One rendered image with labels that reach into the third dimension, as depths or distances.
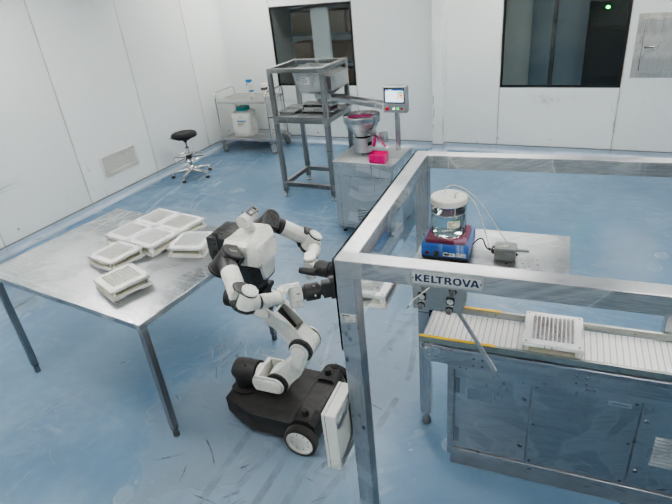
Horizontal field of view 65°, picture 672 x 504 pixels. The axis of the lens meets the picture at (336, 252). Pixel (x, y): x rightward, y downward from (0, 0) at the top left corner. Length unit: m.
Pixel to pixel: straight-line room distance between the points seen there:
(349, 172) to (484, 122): 2.91
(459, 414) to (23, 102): 5.53
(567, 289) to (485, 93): 6.16
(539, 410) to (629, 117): 5.20
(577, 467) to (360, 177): 3.21
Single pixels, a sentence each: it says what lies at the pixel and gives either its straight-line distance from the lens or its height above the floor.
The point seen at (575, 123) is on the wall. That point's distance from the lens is 7.47.
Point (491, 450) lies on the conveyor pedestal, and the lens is 3.01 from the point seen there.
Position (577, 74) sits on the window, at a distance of 7.34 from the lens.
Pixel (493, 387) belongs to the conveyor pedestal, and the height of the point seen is 0.59.
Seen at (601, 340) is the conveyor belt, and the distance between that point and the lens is 2.69.
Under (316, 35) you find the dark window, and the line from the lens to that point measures 8.23.
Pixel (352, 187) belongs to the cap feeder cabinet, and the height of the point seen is 0.51.
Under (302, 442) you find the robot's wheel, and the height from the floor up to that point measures 0.10.
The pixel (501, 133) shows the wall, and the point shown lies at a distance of 7.61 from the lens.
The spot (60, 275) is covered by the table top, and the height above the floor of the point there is 0.86.
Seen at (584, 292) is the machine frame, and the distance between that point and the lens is 1.49.
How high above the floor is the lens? 2.41
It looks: 28 degrees down
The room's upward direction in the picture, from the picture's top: 6 degrees counter-clockwise
